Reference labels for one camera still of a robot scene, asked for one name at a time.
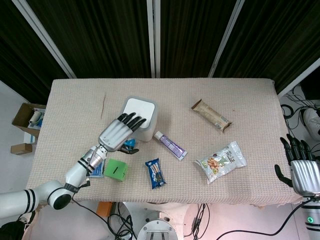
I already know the white sneaker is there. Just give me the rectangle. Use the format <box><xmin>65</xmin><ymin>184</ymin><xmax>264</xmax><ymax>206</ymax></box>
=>
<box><xmin>303</xmin><ymin>108</ymin><xmax>320</xmax><ymax>141</ymax></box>

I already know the light blue wipes packet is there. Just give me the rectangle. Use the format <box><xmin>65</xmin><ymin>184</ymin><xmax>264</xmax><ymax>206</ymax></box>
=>
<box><xmin>89</xmin><ymin>159</ymin><xmax>107</xmax><ymax>179</ymax></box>

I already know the white partition frame post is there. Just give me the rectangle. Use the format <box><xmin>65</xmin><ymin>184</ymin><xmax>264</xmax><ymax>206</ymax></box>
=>
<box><xmin>12</xmin><ymin>0</ymin><xmax>77</xmax><ymax>79</ymax></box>
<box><xmin>146</xmin><ymin>0</ymin><xmax>161</xmax><ymax>78</ymax></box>
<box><xmin>276</xmin><ymin>58</ymin><xmax>320</xmax><ymax>97</ymax></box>
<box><xmin>208</xmin><ymin>0</ymin><xmax>247</xmax><ymax>78</ymax></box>

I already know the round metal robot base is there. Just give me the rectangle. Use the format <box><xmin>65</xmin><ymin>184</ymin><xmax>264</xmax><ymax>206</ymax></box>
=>
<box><xmin>136</xmin><ymin>202</ymin><xmax>180</xmax><ymax>240</ymax></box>

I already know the black floor cable bundle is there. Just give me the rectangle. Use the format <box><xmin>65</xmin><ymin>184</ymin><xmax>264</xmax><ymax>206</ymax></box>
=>
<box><xmin>281</xmin><ymin>84</ymin><xmax>320</xmax><ymax>136</ymax></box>

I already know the cardboard box with items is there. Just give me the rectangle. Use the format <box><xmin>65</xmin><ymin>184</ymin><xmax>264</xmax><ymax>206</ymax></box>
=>
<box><xmin>11</xmin><ymin>102</ymin><xmax>47</xmax><ymax>138</ymax></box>

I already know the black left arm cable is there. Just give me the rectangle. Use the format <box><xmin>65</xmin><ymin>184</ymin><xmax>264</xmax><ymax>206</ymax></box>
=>
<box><xmin>71</xmin><ymin>196</ymin><xmax>118</xmax><ymax>240</ymax></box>

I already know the brown snack bar wrapper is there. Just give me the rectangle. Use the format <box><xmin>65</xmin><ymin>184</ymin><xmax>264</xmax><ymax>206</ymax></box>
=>
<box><xmin>191</xmin><ymin>98</ymin><xmax>233</xmax><ymax>133</ymax></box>

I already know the black trouser leg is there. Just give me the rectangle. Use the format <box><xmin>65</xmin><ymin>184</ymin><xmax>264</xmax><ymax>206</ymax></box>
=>
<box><xmin>0</xmin><ymin>219</ymin><xmax>28</xmax><ymax>240</ymax></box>

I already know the blue candy packet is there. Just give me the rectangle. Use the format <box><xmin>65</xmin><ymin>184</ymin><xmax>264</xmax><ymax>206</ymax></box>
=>
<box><xmin>124</xmin><ymin>139</ymin><xmax>137</xmax><ymax>151</ymax></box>

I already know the white paper roll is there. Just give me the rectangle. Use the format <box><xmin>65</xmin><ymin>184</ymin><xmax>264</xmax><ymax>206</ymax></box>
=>
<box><xmin>28</xmin><ymin>111</ymin><xmax>43</xmax><ymax>126</ymax></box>

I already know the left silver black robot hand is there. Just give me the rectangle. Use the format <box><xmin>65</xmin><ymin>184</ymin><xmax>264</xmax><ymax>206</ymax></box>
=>
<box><xmin>98</xmin><ymin>112</ymin><xmax>147</xmax><ymax>155</ymax></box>

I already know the black tangled cable bundle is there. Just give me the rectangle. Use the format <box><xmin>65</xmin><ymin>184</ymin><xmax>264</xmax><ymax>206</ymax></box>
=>
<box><xmin>107</xmin><ymin>202</ymin><xmax>138</xmax><ymax>240</ymax></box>

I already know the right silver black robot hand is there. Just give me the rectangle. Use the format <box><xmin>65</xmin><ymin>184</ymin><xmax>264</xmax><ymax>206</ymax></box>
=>
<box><xmin>274</xmin><ymin>133</ymin><xmax>320</xmax><ymax>196</ymax></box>

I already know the green paper box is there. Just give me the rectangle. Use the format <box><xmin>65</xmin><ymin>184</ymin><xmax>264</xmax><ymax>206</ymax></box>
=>
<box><xmin>104</xmin><ymin>158</ymin><xmax>129</xmax><ymax>182</ymax></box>

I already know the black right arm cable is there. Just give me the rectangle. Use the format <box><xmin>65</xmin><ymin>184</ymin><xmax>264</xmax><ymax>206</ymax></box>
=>
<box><xmin>216</xmin><ymin>199</ymin><xmax>310</xmax><ymax>240</ymax></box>

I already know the blue white flat carton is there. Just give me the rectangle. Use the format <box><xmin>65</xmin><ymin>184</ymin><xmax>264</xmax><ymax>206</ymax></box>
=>
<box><xmin>23</xmin><ymin>132</ymin><xmax>38</xmax><ymax>145</ymax></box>

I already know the dark green curtain panel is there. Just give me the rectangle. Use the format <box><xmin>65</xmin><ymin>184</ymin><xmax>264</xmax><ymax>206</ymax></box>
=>
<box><xmin>219</xmin><ymin>0</ymin><xmax>320</xmax><ymax>93</ymax></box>
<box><xmin>0</xmin><ymin>0</ymin><xmax>70</xmax><ymax>105</ymax></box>
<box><xmin>26</xmin><ymin>0</ymin><xmax>152</xmax><ymax>78</ymax></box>
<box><xmin>159</xmin><ymin>0</ymin><xmax>242</xmax><ymax>78</ymax></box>

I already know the white lidded bin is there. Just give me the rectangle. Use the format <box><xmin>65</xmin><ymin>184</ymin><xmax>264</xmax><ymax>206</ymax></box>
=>
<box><xmin>121</xmin><ymin>96</ymin><xmax>159</xmax><ymax>142</ymax></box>

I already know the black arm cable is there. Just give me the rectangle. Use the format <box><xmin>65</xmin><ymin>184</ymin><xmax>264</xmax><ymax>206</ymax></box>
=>
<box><xmin>71</xmin><ymin>196</ymin><xmax>118</xmax><ymax>240</ymax></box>
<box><xmin>216</xmin><ymin>199</ymin><xmax>310</xmax><ymax>240</ymax></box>

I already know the beige woven table cloth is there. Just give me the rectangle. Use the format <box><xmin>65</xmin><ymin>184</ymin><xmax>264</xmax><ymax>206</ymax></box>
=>
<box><xmin>24</xmin><ymin>78</ymin><xmax>305</xmax><ymax>208</ymax></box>

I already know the blue cookie packet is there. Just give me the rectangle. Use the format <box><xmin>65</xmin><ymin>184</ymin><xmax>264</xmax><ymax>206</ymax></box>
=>
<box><xmin>144</xmin><ymin>157</ymin><xmax>167</xmax><ymax>190</ymax></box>

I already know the small closed cardboard box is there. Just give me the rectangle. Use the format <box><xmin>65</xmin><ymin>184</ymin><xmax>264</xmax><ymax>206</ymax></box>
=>
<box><xmin>10</xmin><ymin>143</ymin><xmax>33</xmax><ymax>156</ymax></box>

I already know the orange box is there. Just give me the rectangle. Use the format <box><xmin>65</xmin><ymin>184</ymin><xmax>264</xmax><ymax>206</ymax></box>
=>
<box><xmin>96</xmin><ymin>201</ymin><xmax>114</xmax><ymax>218</ymax></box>

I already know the white plastic bin lid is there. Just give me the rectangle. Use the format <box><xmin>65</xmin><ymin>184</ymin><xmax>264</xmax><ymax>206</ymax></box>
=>
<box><xmin>124</xmin><ymin>97</ymin><xmax>155</xmax><ymax>130</ymax></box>

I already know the purple toothpaste tube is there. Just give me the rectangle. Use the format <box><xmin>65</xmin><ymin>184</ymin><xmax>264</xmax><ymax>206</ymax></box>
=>
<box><xmin>153</xmin><ymin>131</ymin><xmax>188</xmax><ymax>161</ymax></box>

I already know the white peanut snack bag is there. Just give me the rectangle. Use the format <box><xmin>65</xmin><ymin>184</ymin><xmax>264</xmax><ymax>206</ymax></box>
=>
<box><xmin>193</xmin><ymin>140</ymin><xmax>248</xmax><ymax>185</ymax></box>

